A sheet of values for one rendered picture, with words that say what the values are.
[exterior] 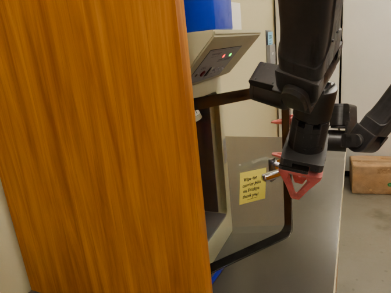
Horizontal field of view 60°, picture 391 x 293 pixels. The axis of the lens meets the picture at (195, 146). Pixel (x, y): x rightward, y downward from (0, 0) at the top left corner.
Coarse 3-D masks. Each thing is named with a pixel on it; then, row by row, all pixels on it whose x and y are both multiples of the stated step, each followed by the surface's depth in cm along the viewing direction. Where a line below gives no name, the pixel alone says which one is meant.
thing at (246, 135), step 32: (224, 96) 69; (224, 128) 71; (256, 128) 75; (288, 128) 80; (224, 160) 73; (256, 160) 77; (224, 192) 74; (288, 192) 85; (224, 224) 76; (256, 224) 81; (288, 224) 87; (224, 256) 78
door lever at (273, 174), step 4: (276, 160) 80; (276, 164) 80; (276, 168) 81; (268, 172) 74; (272, 172) 74; (276, 172) 74; (264, 176) 73; (268, 176) 73; (272, 176) 74; (276, 176) 74; (280, 176) 75; (264, 180) 73; (268, 180) 74
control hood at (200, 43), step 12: (192, 36) 57; (204, 36) 56; (216, 36) 57; (228, 36) 62; (240, 36) 69; (252, 36) 78; (192, 48) 58; (204, 48) 57; (216, 48) 62; (240, 48) 78; (192, 60) 59; (192, 72) 62; (228, 72) 88; (192, 84) 69
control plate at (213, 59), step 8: (224, 48) 66; (232, 48) 71; (208, 56) 62; (216, 56) 66; (224, 56) 71; (232, 56) 77; (200, 64) 62; (208, 64) 66; (216, 64) 71; (224, 64) 77; (200, 72) 66; (216, 72) 77; (192, 80) 66; (200, 80) 71
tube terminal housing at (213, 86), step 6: (216, 78) 89; (198, 84) 78; (204, 84) 81; (210, 84) 85; (216, 84) 89; (198, 90) 78; (204, 90) 82; (210, 90) 85; (216, 90) 89; (198, 96) 79
